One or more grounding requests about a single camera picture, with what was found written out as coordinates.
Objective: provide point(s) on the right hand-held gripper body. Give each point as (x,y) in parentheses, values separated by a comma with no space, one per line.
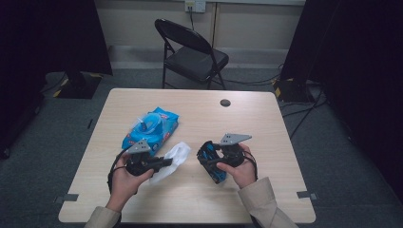
(234,156)

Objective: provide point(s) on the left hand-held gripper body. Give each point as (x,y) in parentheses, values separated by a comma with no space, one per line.
(139,164)

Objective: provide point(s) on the blue toy car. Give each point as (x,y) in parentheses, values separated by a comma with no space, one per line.
(209,155)

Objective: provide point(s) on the white wet wipe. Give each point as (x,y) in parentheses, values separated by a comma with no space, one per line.
(177,155)

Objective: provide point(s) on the blue wet wipes pack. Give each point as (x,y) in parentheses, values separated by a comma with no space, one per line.
(155,126)

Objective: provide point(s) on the person's right hand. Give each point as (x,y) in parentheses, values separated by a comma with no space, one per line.
(244,174)

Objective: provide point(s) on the person's left hand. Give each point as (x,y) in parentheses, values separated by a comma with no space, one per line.
(125,186)

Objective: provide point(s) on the dark round table grommet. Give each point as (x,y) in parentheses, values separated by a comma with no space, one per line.
(225,103)

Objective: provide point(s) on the small black floor object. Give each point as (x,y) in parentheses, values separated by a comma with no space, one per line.
(90,123)

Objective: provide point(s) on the grey tape strip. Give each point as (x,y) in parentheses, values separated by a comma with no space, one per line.
(305,194)
(68,198)

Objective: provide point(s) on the black stand base yellow tape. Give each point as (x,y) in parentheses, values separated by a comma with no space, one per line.
(293,90)

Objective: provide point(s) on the black folding chair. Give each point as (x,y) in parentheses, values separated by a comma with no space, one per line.
(196,60)

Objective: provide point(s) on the black curtain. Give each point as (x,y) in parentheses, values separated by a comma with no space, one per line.
(355,63)
(47,38)

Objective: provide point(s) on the vertical wall conduit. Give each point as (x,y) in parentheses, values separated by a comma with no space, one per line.
(215,25)

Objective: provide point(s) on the white wall socket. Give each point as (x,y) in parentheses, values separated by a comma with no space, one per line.
(195,5)

